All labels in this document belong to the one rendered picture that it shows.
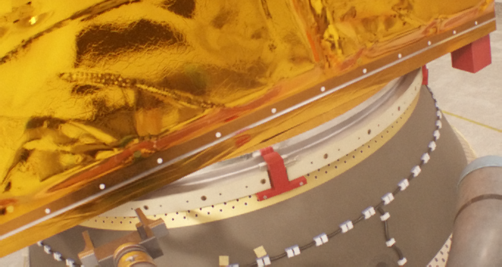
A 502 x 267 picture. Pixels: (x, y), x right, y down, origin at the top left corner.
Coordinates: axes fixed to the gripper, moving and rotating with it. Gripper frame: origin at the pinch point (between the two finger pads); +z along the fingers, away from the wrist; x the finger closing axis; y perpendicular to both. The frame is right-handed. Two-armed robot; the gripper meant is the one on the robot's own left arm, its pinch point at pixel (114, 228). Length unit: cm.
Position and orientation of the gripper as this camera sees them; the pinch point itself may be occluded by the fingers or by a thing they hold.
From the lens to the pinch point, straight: 103.2
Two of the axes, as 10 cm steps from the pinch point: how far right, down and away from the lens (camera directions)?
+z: -4.7, -2.6, 8.5
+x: -8.5, 3.8, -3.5
